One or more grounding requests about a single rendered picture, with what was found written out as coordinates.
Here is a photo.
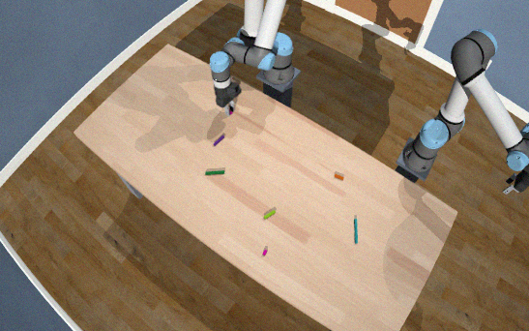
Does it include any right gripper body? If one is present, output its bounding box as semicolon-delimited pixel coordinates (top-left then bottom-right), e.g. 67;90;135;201
213;77;242;108

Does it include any purple rod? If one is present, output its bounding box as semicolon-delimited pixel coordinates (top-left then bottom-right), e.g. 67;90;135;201
214;135;224;146

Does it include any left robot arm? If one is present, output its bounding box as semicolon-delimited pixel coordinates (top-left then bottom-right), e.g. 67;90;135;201
403;29;529;172

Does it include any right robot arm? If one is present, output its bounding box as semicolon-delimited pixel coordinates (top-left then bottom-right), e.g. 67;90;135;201
210;0;294;84

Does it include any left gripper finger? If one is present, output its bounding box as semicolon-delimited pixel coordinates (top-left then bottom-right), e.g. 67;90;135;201
503;184;519;194
506;173;517;184

